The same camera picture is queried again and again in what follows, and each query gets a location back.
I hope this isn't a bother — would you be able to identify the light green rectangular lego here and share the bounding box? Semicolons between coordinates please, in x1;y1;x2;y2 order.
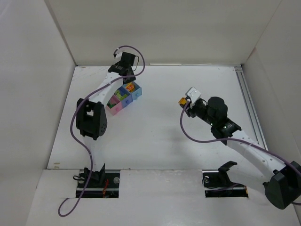
115;90;123;98

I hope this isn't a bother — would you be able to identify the dark green square lego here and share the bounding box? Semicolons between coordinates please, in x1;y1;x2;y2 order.
107;102;116;107

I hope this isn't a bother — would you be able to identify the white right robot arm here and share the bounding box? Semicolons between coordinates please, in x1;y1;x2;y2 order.
179;97;301;210

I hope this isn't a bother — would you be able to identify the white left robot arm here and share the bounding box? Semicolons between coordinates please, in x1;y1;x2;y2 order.
72;52;140;170

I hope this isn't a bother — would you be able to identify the light blue drawer bin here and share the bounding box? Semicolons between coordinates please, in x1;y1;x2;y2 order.
123;81;142;100

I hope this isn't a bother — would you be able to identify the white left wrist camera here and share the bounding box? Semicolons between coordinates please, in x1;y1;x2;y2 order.
113;51;123;60

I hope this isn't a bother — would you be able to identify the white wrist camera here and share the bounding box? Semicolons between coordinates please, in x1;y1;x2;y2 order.
113;51;123;60
185;87;201;108

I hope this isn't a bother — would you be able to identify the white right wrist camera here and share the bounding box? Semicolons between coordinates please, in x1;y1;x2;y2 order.
185;87;201;108

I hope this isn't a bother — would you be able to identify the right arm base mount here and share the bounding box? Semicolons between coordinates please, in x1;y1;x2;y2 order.
202;161;248;198

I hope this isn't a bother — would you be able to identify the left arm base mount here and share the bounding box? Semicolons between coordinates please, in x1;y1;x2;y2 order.
73;165;120;198

